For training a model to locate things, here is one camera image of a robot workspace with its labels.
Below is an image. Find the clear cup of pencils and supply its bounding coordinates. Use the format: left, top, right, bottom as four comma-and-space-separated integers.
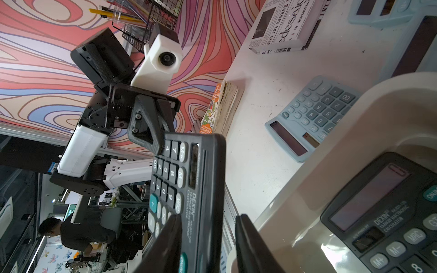
88, 1, 155, 28

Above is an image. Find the orange paperback book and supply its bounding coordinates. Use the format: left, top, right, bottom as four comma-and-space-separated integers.
199, 81, 244, 137

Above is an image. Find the black calculator front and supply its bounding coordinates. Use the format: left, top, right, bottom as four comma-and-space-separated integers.
320, 152, 437, 273

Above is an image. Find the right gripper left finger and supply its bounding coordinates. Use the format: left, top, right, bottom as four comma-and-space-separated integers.
134, 215, 182, 273

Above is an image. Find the light blue calculator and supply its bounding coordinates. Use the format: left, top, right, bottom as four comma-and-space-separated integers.
265, 76, 362, 163
348, 0, 422, 27
376, 5, 437, 84

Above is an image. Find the black calculator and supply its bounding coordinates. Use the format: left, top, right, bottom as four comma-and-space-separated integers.
320, 152, 437, 273
142, 133, 226, 273

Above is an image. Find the light blue calculator front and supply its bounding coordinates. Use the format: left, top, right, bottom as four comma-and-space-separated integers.
265, 76, 362, 163

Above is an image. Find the light blue calculator centre top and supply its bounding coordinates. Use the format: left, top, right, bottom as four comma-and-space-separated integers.
376, 5, 437, 84

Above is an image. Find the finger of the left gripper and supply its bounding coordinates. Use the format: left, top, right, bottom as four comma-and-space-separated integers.
128, 95, 178, 155

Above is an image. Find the white plastic storage box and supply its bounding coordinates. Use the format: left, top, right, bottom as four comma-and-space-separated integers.
226, 72, 437, 273

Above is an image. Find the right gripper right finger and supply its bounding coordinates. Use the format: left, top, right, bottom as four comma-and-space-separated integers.
235, 215, 285, 273

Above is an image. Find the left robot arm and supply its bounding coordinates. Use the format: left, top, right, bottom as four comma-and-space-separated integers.
50, 25, 182, 196

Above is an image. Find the light blue calculator far left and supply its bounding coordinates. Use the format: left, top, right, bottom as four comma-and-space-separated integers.
348, 0, 422, 27

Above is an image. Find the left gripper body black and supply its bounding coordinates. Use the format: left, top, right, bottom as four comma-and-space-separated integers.
107, 83, 181, 133

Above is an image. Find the black wire basket left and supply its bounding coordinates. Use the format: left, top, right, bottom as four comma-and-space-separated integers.
102, 0, 183, 53

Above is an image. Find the person in dark shirt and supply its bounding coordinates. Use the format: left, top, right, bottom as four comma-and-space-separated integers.
38, 207, 123, 257

